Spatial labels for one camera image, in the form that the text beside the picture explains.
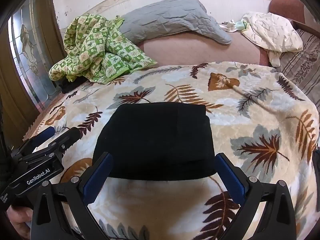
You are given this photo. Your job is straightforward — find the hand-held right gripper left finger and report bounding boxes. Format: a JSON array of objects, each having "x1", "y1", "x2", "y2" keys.
[{"x1": 31, "y1": 152, "x2": 114, "y2": 240}]

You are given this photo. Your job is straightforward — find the person's left hand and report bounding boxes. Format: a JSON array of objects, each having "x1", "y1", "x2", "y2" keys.
[{"x1": 6, "y1": 206, "x2": 34, "y2": 238}]

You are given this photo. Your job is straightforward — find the wooden door with patterned glass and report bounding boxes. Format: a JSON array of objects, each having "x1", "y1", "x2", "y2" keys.
[{"x1": 0, "y1": 0, "x2": 66, "y2": 130}]

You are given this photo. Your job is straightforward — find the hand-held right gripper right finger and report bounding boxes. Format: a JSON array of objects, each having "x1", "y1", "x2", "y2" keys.
[{"x1": 214, "y1": 152, "x2": 298, "y2": 240}]

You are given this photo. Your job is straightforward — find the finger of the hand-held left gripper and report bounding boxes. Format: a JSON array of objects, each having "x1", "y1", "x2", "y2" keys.
[
  {"x1": 22, "y1": 127, "x2": 82, "y2": 165},
  {"x1": 11, "y1": 126, "x2": 56, "y2": 155}
]

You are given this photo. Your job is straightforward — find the pink bed sheet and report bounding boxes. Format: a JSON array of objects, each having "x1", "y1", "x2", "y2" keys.
[{"x1": 136, "y1": 31, "x2": 270, "y2": 68}]

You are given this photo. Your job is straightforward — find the leaf print fleece blanket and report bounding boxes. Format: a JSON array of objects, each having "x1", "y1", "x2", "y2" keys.
[{"x1": 22, "y1": 61, "x2": 320, "y2": 240}]

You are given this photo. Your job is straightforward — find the striped floral pillow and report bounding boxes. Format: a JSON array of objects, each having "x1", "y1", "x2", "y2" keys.
[{"x1": 275, "y1": 29, "x2": 320, "y2": 98}]

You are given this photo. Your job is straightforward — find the small white cloth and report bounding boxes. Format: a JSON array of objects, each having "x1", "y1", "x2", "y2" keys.
[{"x1": 222, "y1": 19, "x2": 237, "y2": 32}]

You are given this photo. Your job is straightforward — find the grey quilted pillow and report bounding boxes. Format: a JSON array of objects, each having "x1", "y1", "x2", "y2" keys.
[{"x1": 119, "y1": 0, "x2": 232, "y2": 45}]

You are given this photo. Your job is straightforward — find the black pants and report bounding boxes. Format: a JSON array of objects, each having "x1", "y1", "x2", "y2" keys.
[{"x1": 92, "y1": 102, "x2": 217, "y2": 182}]

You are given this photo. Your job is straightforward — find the cream patterned cloth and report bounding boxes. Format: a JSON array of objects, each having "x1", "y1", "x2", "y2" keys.
[{"x1": 240, "y1": 11, "x2": 304, "y2": 67}]

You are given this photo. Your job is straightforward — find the green checked quilt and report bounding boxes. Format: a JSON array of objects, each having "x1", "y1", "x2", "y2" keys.
[{"x1": 48, "y1": 14, "x2": 158, "y2": 84}]

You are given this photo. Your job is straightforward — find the brown bed headboard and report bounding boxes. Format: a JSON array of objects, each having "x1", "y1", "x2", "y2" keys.
[{"x1": 269, "y1": 0, "x2": 320, "y2": 35}]

